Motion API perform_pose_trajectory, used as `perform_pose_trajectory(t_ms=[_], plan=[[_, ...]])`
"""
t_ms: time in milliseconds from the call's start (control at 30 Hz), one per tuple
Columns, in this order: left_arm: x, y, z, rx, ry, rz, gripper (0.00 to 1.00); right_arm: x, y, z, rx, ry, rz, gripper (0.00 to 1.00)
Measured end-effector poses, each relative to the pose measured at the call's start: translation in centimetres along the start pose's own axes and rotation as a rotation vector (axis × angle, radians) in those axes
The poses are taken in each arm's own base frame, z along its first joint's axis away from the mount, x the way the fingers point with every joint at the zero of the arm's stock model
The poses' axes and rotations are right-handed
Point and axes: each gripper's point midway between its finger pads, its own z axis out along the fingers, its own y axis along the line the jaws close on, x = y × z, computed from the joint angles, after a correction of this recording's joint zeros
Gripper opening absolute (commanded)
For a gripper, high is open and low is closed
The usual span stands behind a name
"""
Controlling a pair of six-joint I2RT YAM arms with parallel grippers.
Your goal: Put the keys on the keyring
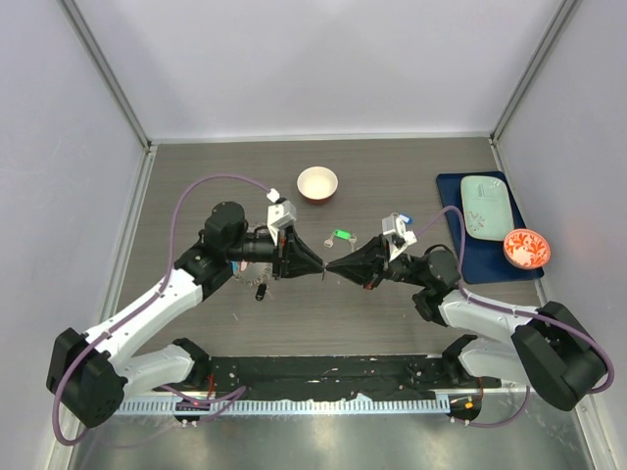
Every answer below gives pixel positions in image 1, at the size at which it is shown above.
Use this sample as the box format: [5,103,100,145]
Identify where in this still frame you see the perforated cable duct strip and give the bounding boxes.
[116,394,450,417]

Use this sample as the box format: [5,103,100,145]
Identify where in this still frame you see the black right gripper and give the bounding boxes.
[326,233,428,290]

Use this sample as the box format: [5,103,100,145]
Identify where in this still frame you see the green tag key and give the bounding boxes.
[323,229,357,250]

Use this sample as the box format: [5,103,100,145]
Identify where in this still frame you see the pale green rectangular plate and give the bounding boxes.
[460,175,514,242]

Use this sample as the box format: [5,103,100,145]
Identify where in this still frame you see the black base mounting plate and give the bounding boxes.
[170,354,501,401]

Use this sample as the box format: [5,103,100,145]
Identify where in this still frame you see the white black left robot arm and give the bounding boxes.
[46,201,323,429]

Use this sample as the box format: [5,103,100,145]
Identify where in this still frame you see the aluminium frame rail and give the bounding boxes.
[58,0,152,154]

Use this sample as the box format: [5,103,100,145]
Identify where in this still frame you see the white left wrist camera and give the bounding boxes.
[266,200,297,246]

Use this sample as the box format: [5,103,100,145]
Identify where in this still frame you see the black tag key on organizer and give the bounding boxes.
[255,282,271,302]

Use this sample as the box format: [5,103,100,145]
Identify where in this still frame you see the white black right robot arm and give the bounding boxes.
[326,237,613,411]

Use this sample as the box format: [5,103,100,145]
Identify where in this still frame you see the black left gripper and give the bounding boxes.
[227,224,323,280]

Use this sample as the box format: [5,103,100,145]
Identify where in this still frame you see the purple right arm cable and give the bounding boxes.
[413,205,616,428]

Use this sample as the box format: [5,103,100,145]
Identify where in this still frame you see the blue tag key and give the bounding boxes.
[393,212,413,225]

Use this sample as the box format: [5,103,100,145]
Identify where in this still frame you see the orange white patterned bowl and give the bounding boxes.
[503,228,552,270]

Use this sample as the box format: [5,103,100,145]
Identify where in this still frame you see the red bowl white inside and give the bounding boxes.
[296,166,339,205]

